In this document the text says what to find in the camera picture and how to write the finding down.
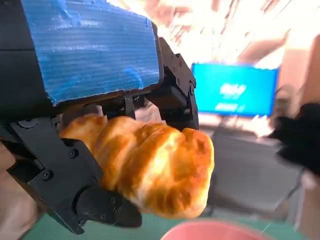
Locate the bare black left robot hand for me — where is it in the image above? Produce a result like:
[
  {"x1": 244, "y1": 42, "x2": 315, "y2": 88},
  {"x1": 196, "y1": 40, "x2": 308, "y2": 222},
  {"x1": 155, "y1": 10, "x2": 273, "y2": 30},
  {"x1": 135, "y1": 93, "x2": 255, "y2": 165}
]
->
[{"x1": 0, "y1": 0, "x2": 200, "y2": 235}]

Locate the green cutting mat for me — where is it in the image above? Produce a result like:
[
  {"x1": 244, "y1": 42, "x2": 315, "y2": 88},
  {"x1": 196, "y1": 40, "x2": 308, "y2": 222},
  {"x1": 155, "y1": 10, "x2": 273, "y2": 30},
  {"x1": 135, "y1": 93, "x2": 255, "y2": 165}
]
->
[{"x1": 22, "y1": 212, "x2": 296, "y2": 240}]

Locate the orange striped bread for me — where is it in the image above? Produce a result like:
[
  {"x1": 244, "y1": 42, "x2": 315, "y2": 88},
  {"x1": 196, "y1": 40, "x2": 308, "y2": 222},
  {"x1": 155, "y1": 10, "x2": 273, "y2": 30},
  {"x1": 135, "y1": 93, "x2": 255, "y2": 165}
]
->
[{"x1": 59, "y1": 113, "x2": 215, "y2": 220}]

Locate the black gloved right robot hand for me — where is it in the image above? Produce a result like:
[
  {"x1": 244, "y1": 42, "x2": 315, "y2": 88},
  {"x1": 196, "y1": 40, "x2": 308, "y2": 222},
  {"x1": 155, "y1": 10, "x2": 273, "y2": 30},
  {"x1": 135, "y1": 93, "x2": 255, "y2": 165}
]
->
[{"x1": 269, "y1": 102, "x2": 320, "y2": 176}]

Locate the pink bowl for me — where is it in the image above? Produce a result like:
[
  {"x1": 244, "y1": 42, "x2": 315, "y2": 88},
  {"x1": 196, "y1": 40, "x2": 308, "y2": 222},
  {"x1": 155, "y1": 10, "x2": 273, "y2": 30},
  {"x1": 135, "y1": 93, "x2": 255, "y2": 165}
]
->
[{"x1": 159, "y1": 219, "x2": 273, "y2": 240}]

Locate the blue computer monitor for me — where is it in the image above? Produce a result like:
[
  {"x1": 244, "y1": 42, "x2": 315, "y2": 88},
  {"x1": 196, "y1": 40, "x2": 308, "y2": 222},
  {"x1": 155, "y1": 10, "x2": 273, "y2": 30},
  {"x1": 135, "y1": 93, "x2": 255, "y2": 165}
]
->
[{"x1": 191, "y1": 62, "x2": 280, "y2": 117}]

